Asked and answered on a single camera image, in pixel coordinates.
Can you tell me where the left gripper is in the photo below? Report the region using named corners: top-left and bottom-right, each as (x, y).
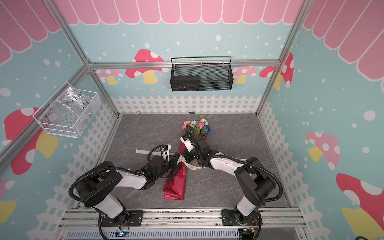
top-left (154, 154), bottom-right (181, 181)

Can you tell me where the cream ribbon strip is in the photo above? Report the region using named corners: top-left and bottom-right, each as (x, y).
top-left (135, 144), bottom-right (203, 171)

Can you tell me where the light blue fake flower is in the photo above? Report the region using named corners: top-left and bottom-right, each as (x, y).
top-left (191, 115), bottom-right (211, 136)

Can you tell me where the dark red wrapping paper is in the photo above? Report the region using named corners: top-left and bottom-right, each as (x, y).
top-left (163, 143), bottom-right (200, 200)

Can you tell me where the dark blue fake rose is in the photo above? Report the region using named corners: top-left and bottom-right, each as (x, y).
top-left (205, 125), bottom-right (211, 134)

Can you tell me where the small pink fake rose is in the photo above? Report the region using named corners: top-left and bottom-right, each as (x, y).
top-left (198, 121), bottom-right (205, 129)

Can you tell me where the pink orange fake rose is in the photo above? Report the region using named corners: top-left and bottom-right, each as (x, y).
top-left (182, 121), bottom-right (192, 130)

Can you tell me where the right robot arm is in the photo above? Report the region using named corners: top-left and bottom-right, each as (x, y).
top-left (180, 134), bottom-right (284, 226)

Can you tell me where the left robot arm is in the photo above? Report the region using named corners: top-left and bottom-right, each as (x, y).
top-left (69, 155), bottom-right (180, 219)

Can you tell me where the black box in basket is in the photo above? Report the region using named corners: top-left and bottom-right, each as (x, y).
top-left (171, 76), bottom-right (200, 92)

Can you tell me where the clear plastic bag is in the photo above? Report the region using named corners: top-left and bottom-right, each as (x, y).
top-left (49, 85), bottom-right (92, 127)

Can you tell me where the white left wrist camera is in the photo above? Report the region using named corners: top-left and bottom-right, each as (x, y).
top-left (160, 145), bottom-right (171, 162)

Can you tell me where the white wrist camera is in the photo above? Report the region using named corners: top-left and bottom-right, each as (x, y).
top-left (180, 134), bottom-right (195, 152)
top-left (160, 145), bottom-right (171, 162)

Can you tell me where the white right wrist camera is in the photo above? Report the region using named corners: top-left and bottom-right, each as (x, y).
top-left (180, 134), bottom-right (195, 152)

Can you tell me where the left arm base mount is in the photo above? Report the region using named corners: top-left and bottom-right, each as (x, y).
top-left (101, 210), bottom-right (144, 227)

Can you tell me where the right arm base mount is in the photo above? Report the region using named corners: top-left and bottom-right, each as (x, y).
top-left (221, 209), bottom-right (263, 226)

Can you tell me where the black wire mesh basket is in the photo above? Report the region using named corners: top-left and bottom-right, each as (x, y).
top-left (171, 56), bottom-right (234, 91)

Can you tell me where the white wire basket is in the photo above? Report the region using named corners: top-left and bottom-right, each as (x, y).
top-left (33, 83), bottom-right (102, 139)

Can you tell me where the aluminium corner frame post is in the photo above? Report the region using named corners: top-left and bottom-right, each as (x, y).
top-left (44, 1), bottom-right (120, 118)

